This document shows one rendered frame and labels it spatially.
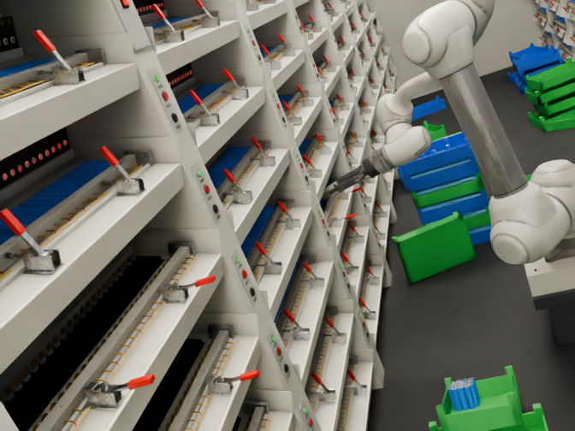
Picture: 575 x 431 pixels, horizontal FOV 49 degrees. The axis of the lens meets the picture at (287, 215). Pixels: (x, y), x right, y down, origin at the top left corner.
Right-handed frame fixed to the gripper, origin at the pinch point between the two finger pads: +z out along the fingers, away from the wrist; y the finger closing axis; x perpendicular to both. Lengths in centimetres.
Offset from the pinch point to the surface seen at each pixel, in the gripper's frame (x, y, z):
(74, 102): -63, 138, -21
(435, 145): 22, -65, -33
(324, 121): -19.8, -25.0, -6.4
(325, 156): -11.0, -4.5, -4.6
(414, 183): 27, -45, -19
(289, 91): -37.2, -24.5, -1.2
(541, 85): 50, -177, -87
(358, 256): 26.8, 3.7, 3.7
